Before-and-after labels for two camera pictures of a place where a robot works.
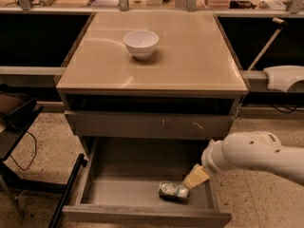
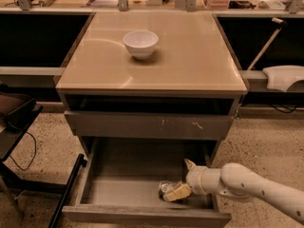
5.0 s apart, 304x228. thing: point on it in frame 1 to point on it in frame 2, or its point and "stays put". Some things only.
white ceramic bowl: x=142 y=44 stays put
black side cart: x=17 y=115 stays put
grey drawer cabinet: x=150 y=86 stays put
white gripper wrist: x=209 y=160 to x=194 y=178
